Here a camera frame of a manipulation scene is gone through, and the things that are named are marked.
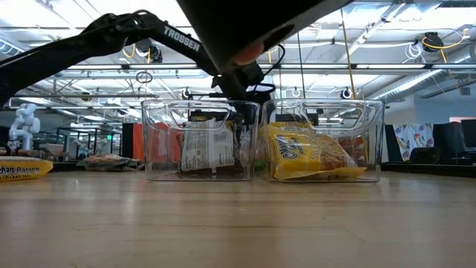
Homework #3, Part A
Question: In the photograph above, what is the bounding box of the silver ventilation duct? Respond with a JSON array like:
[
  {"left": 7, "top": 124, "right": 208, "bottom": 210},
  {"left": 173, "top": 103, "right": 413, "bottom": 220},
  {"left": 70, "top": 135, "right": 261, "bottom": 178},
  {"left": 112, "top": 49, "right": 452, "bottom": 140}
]
[{"left": 366, "top": 44, "right": 476, "bottom": 104}]

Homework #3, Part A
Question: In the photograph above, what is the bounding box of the black ceiling cord reel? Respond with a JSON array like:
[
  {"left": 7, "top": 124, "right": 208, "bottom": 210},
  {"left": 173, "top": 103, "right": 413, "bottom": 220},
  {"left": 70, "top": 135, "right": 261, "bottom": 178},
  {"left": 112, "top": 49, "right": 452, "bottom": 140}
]
[
  {"left": 134, "top": 39, "right": 152, "bottom": 55},
  {"left": 149, "top": 45, "right": 164, "bottom": 64},
  {"left": 422, "top": 31, "right": 443, "bottom": 54}
]

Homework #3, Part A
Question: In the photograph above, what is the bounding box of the black aluminium table frame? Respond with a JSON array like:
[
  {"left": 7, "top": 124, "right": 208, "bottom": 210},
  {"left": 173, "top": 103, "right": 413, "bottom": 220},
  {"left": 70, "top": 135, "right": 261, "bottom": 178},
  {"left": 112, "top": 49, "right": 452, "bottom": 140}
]
[{"left": 51, "top": 162, "right": 476, "bottom": 176}]

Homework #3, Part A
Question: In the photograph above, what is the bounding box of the black panel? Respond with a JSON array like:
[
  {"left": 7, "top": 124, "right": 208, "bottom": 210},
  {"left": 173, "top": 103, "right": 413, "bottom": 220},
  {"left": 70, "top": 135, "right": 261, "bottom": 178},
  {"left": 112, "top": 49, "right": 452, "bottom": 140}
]
[{"left": 121, "top": 122, "right": 134, "bottom": 162}]

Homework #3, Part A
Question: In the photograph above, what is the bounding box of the yellow hanging cable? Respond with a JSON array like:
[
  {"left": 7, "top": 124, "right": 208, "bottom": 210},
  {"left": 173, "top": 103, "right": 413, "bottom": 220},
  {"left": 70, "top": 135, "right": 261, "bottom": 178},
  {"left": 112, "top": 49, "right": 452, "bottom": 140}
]
[{"left": 340, "top": 7, "right": 361, "bottom": 117}]

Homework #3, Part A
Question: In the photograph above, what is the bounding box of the yellow Maruchan ramen pack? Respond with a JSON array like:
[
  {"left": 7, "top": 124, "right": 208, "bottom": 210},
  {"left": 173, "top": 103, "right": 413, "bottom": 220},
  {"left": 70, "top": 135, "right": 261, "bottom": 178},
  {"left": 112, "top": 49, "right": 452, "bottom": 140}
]
[
  {"left": 0, "top": 156, "right": 54, "bottom": 184},
  {"left": 266, "top": 132, "right": 368, "bottom": 182},
  {"left": 260, "top": 121, "right": 315, "bottom": 137}
]

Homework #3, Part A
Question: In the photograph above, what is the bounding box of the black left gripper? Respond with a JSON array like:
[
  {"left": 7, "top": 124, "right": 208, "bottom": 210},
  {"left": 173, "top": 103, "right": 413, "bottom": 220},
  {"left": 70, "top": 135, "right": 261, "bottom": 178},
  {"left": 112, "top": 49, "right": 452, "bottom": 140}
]
[{"left": 221, "top": 71, "right": 279, "bottom": 130}]

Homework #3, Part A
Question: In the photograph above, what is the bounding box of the person's hand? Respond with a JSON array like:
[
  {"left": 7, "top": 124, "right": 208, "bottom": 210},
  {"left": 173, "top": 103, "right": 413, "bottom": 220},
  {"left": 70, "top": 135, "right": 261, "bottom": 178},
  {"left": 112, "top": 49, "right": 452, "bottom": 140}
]
[{"left": 231, "top": 39, "right": 266, "bottom": 67}]

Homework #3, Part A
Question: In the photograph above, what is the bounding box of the black handheld device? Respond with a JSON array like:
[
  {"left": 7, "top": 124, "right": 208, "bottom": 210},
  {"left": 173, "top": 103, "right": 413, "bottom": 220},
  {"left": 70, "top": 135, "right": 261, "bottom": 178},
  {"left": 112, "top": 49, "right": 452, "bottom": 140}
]
[{"left": 175, "top": 0, "right": 354, "bottom": 74}]

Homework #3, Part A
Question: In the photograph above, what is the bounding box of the black background monitor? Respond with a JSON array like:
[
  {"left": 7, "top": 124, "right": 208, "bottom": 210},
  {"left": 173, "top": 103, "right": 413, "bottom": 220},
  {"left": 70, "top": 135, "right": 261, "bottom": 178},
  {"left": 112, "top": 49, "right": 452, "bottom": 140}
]
[{"left": 460, "top": 119, "right": 476, "bottom": 149}]

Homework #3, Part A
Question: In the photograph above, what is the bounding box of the long linear light fixture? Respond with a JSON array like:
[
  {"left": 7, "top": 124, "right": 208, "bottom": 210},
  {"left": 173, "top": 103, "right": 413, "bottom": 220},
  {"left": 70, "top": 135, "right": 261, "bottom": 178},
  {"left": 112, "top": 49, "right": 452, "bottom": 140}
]
[{"left": 66, "top": 63, "right": 476, "bottom": 72}]

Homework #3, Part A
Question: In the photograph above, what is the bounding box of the clear plastic bin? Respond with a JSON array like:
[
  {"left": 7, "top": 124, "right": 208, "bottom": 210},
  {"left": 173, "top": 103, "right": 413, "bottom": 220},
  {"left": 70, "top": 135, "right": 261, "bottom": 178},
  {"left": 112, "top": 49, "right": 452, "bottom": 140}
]
[
  {"left": 261, "top": 98, "right": 385, "bottom": 184},
  {"left": 140, "top": 99, "right": 261, "bottom": 183}
]

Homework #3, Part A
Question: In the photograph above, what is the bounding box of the floral cloth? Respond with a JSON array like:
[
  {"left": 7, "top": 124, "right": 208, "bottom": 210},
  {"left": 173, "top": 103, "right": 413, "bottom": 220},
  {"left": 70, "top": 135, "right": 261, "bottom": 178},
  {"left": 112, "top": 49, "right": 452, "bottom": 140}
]
[{"left": 392, "top": 123, "right": 435, "bottom": 163}]

